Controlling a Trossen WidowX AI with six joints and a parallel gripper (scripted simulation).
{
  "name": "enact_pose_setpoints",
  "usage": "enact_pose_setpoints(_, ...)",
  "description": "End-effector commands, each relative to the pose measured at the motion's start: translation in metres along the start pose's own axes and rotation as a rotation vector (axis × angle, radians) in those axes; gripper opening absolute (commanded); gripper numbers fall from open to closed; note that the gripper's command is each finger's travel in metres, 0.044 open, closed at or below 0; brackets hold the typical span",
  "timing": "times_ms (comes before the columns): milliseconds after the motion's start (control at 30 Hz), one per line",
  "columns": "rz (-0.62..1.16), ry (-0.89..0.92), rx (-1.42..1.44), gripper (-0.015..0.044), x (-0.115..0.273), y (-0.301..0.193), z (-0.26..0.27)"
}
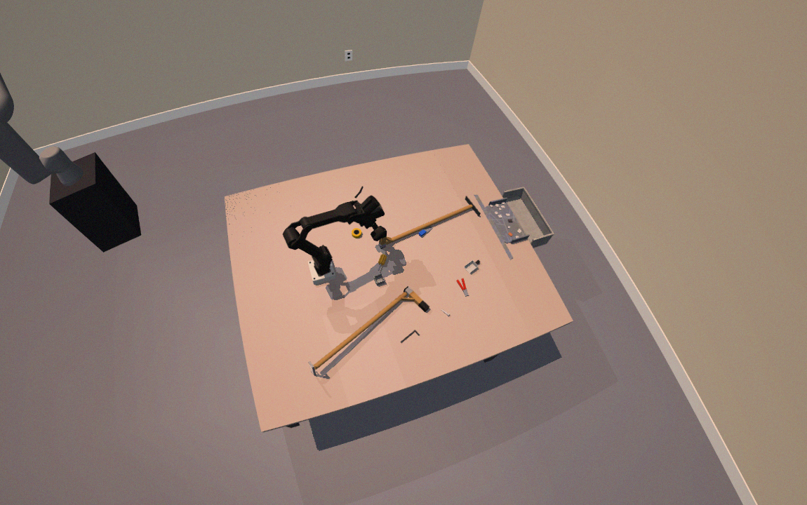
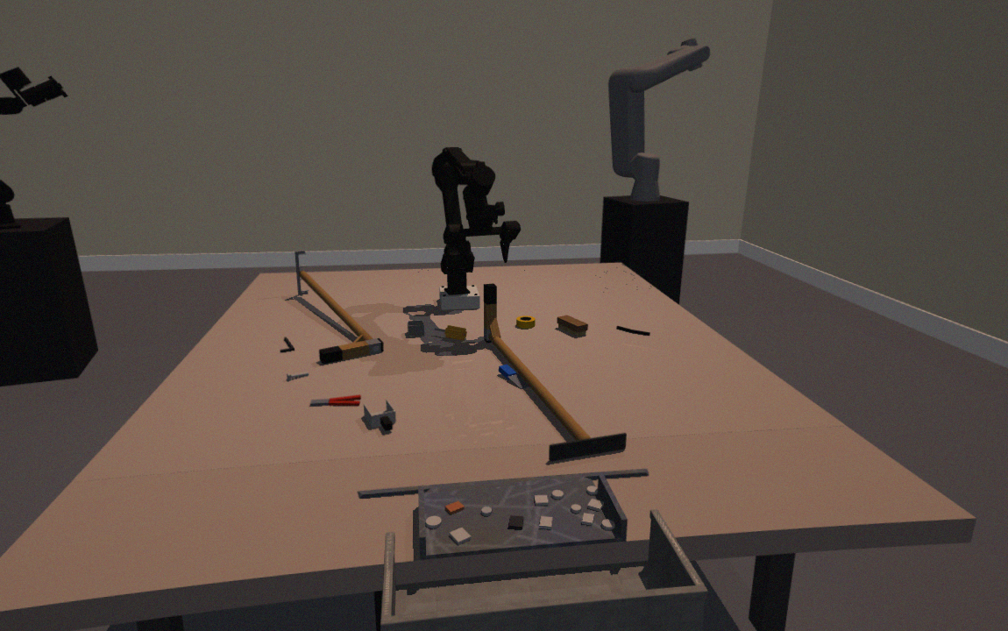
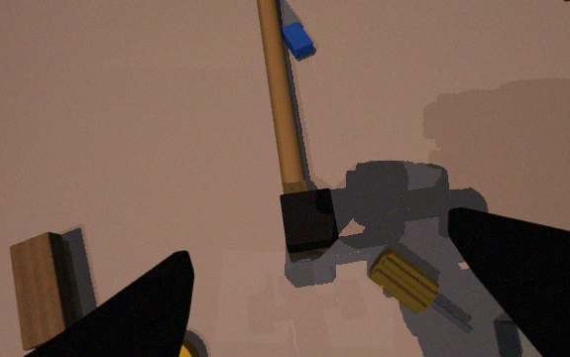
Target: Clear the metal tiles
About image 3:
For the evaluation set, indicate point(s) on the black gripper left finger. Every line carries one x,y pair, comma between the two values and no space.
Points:
148,318

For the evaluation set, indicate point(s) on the yellow ring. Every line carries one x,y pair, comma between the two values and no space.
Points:
188,349

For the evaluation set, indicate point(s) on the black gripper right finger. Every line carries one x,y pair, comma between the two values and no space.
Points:
526,268

